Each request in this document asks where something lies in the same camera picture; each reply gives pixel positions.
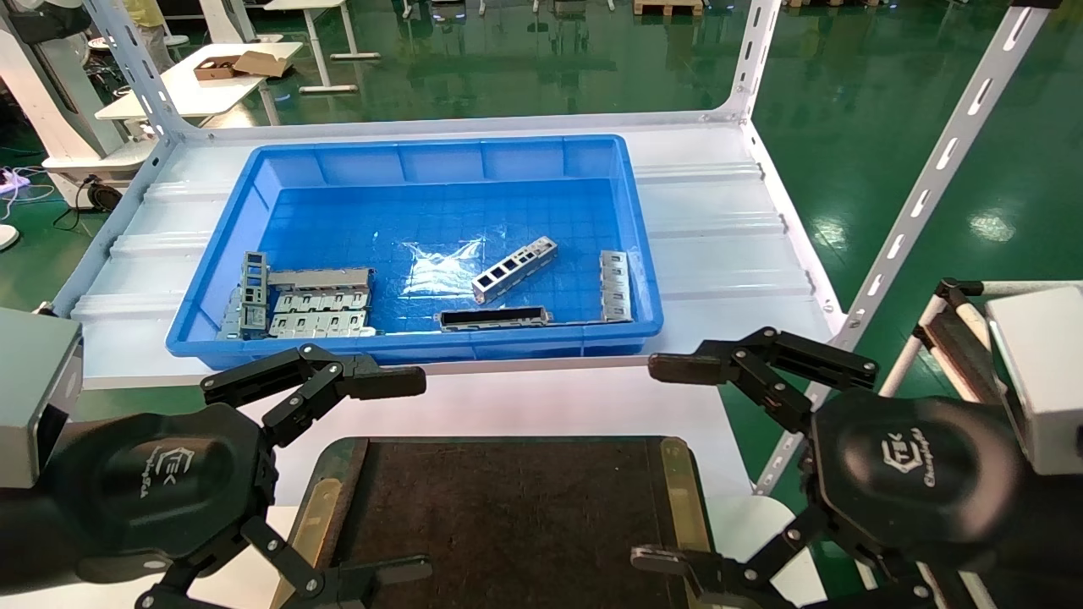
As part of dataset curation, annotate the white work table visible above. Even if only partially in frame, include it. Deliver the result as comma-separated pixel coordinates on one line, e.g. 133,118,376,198
95,42,304,128

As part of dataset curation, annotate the silver slotted metal part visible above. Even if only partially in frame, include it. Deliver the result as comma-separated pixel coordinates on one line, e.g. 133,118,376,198
599,250,634,324

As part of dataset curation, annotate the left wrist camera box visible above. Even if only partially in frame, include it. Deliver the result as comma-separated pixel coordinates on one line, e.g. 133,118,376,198
0,306,84,490

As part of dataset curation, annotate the white stand with black joints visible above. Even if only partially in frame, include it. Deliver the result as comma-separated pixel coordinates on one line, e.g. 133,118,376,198
880,277,1083,449

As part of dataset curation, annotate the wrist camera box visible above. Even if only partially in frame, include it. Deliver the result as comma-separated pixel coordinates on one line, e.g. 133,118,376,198
986,286,1083,476
0,306,84,490

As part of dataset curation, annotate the black container tray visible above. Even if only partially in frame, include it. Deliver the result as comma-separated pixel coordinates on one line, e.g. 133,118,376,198
271,436,720,609

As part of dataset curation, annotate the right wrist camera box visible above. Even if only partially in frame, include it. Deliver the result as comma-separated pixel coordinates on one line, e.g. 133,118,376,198
986,286,1083,476

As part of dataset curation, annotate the person in yellow shirt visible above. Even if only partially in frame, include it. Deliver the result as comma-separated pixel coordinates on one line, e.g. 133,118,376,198
121,0,172,73

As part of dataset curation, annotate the grey upright metal frame part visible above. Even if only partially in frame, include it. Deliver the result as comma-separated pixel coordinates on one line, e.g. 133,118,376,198
239,251,271,332

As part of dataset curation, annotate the clear plastic film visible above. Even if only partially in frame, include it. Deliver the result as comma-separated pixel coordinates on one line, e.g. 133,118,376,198
401,239,486,298

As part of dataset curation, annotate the white table with legs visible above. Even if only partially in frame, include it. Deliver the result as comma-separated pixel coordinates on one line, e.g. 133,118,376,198
262,0,382,94

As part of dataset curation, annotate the dark long metal part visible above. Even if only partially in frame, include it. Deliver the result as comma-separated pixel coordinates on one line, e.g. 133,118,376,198
435,305,552,332

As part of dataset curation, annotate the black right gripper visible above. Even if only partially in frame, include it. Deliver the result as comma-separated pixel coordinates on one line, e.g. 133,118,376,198
630,327,1083,609

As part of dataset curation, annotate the white machine base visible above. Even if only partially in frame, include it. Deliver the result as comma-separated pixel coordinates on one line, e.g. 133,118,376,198
0,0,157,208

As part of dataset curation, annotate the silver perforated metal bracket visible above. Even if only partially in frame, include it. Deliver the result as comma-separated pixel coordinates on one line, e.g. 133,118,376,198
471,236,559,305

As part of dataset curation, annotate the open cardboard box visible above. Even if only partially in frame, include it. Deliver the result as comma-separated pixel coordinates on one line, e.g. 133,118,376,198
193,51,293,82

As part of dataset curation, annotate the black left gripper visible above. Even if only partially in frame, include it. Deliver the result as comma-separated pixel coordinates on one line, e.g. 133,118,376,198
0,343,434,609

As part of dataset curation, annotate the white metal shelf rack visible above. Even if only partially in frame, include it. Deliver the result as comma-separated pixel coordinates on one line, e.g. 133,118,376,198
51,0,1063,496

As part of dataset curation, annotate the blue plastic bin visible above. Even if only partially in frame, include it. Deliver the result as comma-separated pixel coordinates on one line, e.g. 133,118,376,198
166,134,665,371

